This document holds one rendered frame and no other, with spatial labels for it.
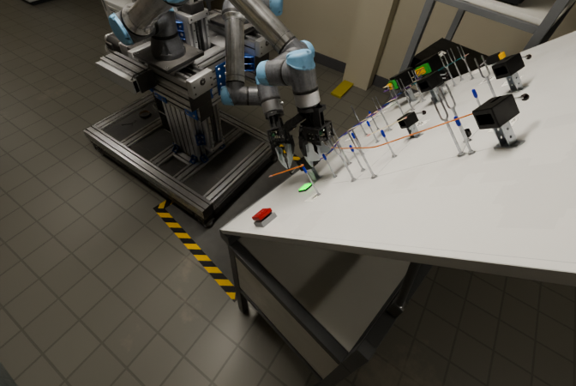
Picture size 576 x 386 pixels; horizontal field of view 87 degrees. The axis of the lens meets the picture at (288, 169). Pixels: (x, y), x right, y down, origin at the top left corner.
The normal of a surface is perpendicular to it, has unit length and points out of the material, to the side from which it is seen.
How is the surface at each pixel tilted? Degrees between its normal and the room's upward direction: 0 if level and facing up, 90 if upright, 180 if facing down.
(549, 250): 48
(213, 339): 0
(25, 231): 0
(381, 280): 0
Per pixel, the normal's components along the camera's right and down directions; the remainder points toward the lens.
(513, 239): -0.49, -0.85
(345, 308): 0.07, -0.66
